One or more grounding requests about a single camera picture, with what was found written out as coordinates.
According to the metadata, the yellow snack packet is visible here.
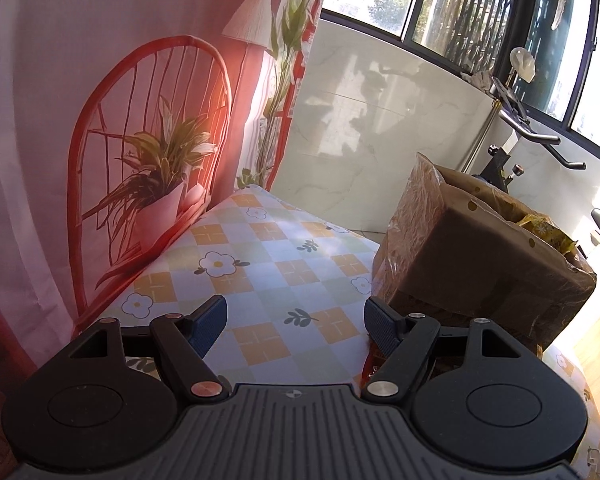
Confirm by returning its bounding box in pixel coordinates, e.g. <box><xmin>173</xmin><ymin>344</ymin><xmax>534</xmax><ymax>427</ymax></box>
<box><xmin>516</xmin><ymin>211</ymin><xmax>589</xmax><ymax>262</ymax></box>

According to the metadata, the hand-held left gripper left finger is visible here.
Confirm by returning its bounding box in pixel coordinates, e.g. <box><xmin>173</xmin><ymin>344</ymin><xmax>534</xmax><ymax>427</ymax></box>
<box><xmin>40</xmin><ymin>294</ymin><xmax>232</xmax><ymax>403</ymax></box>

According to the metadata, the black exercise bike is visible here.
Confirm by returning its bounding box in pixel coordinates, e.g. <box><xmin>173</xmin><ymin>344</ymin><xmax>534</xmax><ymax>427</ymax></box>
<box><xmin>460</xmin><ymin>67</ymin><xmax>600</xmax><ymax>268</ymax></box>

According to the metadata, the printed backdrop cloth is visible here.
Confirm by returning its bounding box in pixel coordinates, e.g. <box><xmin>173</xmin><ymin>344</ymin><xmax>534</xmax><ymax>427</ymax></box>
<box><xmin>0</xmin><ymin>0</ymin><xmax>331</xmax><ymax>376</ymax></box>

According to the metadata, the chequered floral tablecloth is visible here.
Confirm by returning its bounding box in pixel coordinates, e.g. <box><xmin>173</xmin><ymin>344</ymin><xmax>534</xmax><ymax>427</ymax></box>
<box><xmin>97</xmin><ymin>184</ymin><xmax>600</xmax><ymax>480</ymax></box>

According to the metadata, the orange snack packet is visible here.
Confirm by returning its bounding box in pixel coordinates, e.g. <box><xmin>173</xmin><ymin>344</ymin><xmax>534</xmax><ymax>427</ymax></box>
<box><xmin>361</xmin><ymin>340</ymin><xmax>382</xmax><ymax>387</ymax></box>

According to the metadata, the brown cardboard box with liner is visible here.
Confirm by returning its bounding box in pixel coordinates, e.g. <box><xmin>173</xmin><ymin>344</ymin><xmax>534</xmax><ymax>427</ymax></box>
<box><xmin>371</xmin><ymin>151</ymin><xmax>599</xmax><ymax>358</ymax></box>

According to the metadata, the white plastic bag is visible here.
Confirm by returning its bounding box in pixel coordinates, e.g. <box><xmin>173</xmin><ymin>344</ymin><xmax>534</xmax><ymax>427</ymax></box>
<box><xmin>510</xmin><ymin>47</ymin><xmax>537</xmax><ymax>84</ymax></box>

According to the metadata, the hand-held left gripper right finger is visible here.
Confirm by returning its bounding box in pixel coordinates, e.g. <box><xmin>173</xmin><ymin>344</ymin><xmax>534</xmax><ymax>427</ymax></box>
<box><xmin>362</xmin><ymin>296</ymin><xmax>546</xmax><ymax>401</ymax></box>

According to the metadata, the black framed window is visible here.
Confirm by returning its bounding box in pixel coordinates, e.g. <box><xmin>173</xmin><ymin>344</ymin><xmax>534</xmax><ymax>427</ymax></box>
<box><xmin>320</xmin><ymin>0</ymin><xmax>600</xmax><ymax>151</ymax></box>

